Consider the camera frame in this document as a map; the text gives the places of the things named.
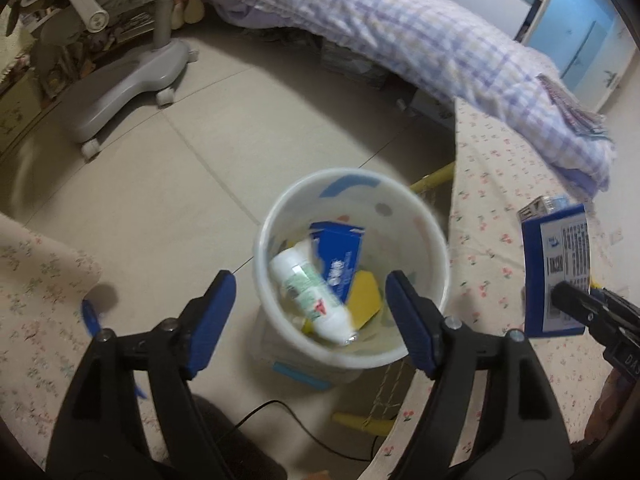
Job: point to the small blue cardboard box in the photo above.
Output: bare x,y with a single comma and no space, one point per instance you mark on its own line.
340,255

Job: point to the yellow sponge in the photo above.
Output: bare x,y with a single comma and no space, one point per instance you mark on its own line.
365,297

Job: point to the bed with plaid duvet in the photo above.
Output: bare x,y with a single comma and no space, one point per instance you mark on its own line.
400,35

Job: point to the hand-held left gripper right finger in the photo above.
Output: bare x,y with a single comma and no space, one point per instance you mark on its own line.
410,325

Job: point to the large blue cardboard box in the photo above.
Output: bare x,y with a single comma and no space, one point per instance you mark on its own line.
550,260

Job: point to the white plastic waste bin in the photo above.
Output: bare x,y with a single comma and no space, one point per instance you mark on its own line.
300,200

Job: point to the beige floral cloth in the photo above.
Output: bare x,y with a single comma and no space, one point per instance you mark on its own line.
30,285

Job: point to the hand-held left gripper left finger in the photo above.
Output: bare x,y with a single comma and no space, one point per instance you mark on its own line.
215,320

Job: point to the white bottle red label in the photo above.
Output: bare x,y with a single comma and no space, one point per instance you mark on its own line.
305,280

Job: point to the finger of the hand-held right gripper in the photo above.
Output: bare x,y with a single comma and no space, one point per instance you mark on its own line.
622,302
577,302

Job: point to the grey storage box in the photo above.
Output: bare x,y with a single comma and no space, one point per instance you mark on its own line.
355,65

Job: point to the cream plush toy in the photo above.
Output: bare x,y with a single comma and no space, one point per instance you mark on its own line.
187,10

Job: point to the folded grey checked cloth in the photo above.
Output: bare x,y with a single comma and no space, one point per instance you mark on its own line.
570,110

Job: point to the clear plastic storage box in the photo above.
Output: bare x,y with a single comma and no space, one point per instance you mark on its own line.
300,371

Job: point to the grey desk chair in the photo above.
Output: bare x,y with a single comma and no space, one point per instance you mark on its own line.
125,75

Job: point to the brown fuzzy cloth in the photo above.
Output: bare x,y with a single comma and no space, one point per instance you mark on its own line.
225,440

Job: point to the cherry print tablecloth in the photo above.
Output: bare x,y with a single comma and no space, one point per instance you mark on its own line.
490,240

